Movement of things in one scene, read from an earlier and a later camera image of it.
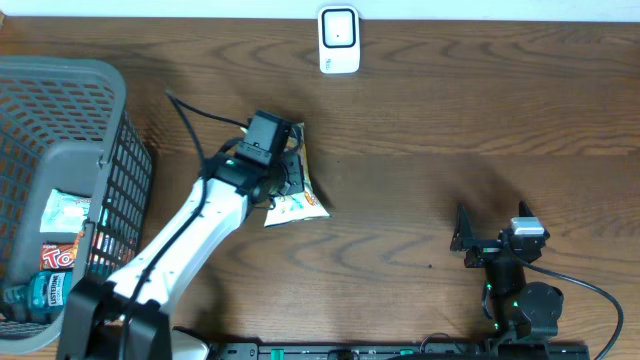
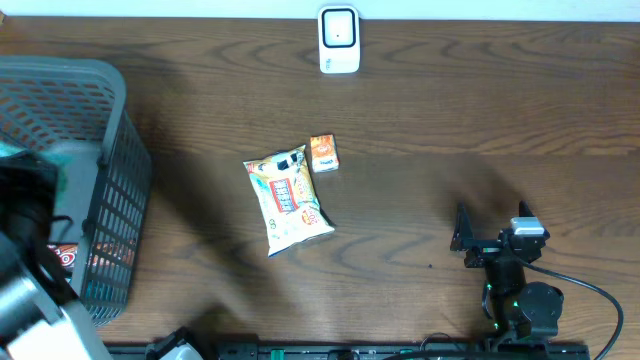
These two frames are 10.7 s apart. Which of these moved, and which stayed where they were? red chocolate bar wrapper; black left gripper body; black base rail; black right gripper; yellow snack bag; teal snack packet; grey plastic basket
Moved: black left gripper body; teal snack packet; yellow snack bag
Stayed: black base rail; red chocolate bar wrapper; black right gripper; grey plastic basket
